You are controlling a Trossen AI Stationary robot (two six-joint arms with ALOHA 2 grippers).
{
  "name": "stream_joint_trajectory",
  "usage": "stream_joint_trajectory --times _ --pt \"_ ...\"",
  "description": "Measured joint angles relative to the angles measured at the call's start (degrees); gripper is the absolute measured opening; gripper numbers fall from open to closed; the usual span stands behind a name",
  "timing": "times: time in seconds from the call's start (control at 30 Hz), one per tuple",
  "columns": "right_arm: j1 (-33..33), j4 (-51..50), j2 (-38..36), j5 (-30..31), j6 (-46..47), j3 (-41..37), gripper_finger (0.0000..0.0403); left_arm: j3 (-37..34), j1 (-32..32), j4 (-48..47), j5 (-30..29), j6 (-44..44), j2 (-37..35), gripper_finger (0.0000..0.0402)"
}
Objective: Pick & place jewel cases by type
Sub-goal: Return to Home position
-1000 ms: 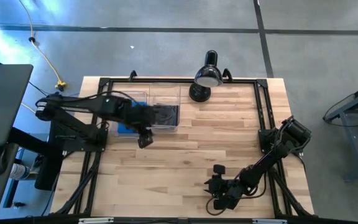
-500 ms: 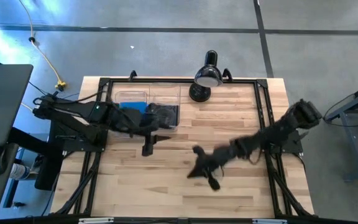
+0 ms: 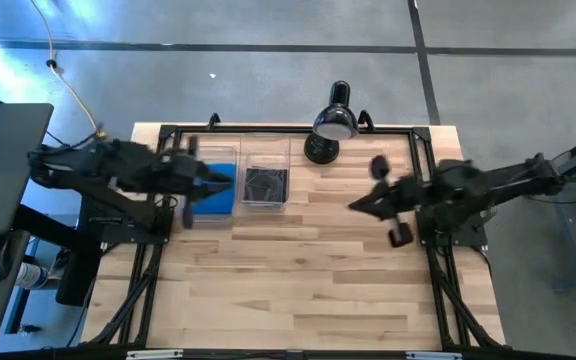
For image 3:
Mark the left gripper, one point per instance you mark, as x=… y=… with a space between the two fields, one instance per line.
x=190 y=175

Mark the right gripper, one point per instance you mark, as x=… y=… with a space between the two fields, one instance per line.
x=403 y=200

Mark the blue plastic disc case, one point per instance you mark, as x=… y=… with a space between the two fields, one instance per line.
x=220 y=205

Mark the clear plastic bin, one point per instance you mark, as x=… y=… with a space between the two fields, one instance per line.
x=265 y=150
x=218 y=150

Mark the black CD jewel case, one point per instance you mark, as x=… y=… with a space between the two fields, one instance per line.
x=266 y=185

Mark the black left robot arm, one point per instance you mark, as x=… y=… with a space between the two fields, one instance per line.
x=118 y=165

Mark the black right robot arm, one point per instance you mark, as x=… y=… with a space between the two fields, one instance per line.
x=508 y=180

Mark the black clamp hook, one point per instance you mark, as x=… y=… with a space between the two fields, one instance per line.
x=366 y=113
x=214 y=116

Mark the black desk lamp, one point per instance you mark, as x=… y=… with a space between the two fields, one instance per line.
x=335 y=117

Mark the black desk stand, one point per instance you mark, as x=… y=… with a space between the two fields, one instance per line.
x=75 y=280

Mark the clear plastic water bottle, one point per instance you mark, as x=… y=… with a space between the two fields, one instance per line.
x=30 y=276

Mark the dark grey flat panel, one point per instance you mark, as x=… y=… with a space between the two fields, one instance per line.
x=3 y=165

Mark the black aluminium table frame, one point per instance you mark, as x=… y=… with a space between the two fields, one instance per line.
x=248 y=130

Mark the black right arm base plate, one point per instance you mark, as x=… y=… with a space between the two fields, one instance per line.
x=468 y=240

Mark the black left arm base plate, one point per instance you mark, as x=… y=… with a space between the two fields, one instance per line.
x=118 y=232

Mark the white metal bracket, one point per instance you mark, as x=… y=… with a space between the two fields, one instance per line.
x=154 y=354
x=433 y=356

